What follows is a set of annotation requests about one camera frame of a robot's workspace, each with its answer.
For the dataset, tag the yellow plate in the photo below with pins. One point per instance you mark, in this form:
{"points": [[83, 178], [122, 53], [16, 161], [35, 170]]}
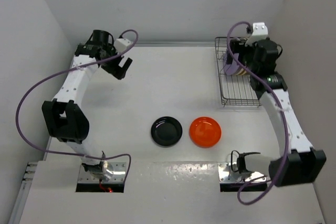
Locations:
{"points": [[241, 72]]}

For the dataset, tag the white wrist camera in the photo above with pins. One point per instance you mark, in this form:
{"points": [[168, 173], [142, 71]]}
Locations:
{"points": [[256, 31], [122, 44]]}

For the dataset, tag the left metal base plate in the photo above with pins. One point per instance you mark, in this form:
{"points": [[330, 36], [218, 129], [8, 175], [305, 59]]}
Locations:
{"points": [[107, 173]]}

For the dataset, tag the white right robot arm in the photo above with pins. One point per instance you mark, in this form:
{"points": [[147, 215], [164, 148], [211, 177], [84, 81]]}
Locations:
{"points": [[300, 162]]}

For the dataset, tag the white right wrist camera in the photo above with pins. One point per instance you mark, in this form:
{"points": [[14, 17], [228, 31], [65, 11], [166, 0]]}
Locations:
{"points": [[256, 31]]}

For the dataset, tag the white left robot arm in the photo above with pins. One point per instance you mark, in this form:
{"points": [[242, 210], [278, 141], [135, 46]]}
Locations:
{"points": [[64, 118]]}

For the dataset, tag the orange plate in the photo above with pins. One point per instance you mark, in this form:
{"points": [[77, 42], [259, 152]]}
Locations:
{"points": [[205, 132]]}

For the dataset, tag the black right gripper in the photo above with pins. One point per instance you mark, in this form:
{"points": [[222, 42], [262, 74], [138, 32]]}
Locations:
{"points": [[239, 46]]}

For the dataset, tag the metal base plate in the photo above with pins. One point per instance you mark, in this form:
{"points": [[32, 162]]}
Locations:
{"points": [[107, 173], [228, 176]]}

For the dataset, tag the black plate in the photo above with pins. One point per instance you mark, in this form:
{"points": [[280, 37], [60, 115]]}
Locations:
{"points": [[166, 131]]}

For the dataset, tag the purple plate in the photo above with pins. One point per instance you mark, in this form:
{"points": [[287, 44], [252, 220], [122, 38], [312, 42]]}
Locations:
{"points": [[230, 66]]}

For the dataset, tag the wire dish rack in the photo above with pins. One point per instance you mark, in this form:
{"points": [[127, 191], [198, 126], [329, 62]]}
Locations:
{"points": [[235, 91]]}

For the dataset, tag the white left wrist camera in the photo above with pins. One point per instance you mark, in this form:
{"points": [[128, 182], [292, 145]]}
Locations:
{"points": [[122, 44]]}

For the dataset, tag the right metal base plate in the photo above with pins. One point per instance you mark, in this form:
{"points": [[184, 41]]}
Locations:
{"points": [[228, 176]]}

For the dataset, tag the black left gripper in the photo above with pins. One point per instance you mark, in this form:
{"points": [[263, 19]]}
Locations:
{"points": [[116, 71]]}

